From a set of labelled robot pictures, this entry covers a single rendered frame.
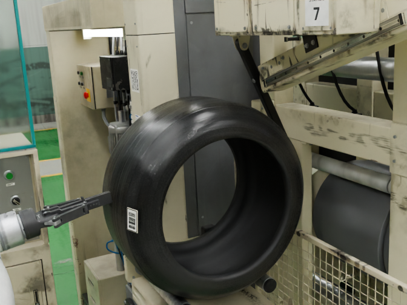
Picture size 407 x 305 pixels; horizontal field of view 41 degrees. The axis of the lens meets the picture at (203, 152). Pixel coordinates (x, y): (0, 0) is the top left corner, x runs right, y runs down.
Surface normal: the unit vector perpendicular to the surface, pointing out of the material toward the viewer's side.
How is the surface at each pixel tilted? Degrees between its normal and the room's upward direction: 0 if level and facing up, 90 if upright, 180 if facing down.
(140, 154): 52
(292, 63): 90
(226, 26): 90
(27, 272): 90
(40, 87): 90
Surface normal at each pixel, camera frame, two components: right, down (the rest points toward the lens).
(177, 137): -0.08, -0.42
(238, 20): -0.89, 0.15
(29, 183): 0.44, 0.18
